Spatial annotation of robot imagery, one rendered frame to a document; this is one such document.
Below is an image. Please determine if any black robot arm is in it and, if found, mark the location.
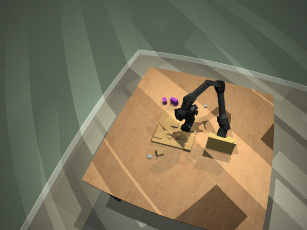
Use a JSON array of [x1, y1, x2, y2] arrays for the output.
[[175, 80, 231, 138]]

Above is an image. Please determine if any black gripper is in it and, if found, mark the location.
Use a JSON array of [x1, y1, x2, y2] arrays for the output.
[[181, 110, 198, 132]]

